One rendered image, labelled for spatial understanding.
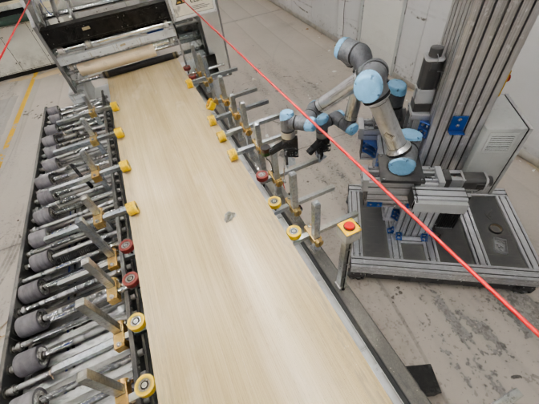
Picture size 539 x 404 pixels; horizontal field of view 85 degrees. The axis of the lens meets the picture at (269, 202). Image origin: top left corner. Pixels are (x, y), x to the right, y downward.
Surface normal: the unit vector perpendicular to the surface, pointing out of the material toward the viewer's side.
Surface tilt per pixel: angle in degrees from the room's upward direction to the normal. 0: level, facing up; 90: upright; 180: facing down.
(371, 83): 84
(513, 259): 0
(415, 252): 0
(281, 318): 0
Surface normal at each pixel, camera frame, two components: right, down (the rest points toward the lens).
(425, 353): -0.11, -0.66
